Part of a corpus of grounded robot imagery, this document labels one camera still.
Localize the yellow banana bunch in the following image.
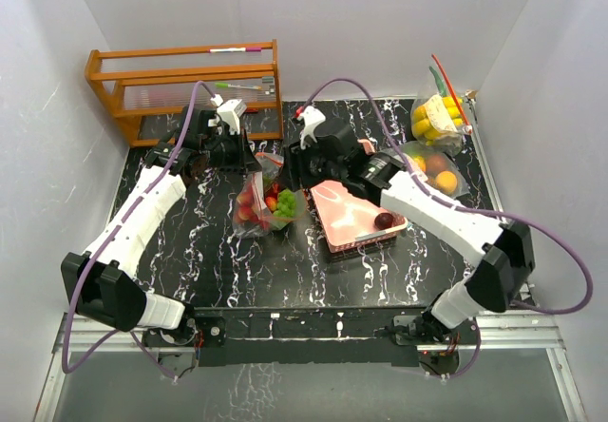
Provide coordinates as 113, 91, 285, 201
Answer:
411, 94, 468, 147

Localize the wooden shelf rack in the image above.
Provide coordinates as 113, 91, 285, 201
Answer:
85, 39, 284, 147

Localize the green grape bunch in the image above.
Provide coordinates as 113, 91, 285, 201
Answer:
274, 189, 296, 218

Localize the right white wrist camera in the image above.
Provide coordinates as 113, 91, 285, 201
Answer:
295, 105, 326, 150

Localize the blue zipper clear bag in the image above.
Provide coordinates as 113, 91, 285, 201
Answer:
400, 141, 470, 199

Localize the red apple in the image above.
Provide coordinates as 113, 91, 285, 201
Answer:
425, 153, 448, 177

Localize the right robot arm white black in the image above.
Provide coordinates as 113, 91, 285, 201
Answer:
279, 111, 535, 343

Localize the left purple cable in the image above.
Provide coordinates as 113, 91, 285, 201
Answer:
61, 80, 224, 374

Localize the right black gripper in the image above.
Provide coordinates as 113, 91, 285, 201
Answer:
279, 135, 346, 192

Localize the pink plastic basket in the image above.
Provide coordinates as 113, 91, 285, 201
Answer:
310, 181, 408, 253

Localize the yellow orange fruit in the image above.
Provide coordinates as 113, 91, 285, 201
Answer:
435, 170, 459, 196

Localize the green chili pepper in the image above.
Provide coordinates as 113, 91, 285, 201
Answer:
428, 66, 450, 97

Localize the strawberry bunch with leaves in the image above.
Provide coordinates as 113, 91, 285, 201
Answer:
234, 183, 278, 231

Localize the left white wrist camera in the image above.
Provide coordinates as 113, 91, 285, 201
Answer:
209, 94, 247, 135

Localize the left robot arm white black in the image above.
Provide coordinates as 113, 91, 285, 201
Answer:
61, 100, 260, 345

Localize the pink white marker pen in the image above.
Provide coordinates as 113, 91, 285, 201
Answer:
208, 46, 263, 54

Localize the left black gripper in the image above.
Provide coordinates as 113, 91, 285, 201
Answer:
200, 128, 261, 176

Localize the dark red plum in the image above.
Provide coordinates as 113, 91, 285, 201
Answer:
374, 212, 394, 230

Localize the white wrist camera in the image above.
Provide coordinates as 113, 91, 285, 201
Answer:
209, 94, 247, 135
295, 105, 326, 150

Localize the grey staples block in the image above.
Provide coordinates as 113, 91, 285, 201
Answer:
261, 76, 275, 87

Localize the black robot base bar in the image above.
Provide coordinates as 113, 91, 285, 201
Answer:
144, 307, 479, 373

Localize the red zipper clear bag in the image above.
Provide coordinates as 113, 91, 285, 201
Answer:
232, 152, 308, 239
409, 53, 476, 157

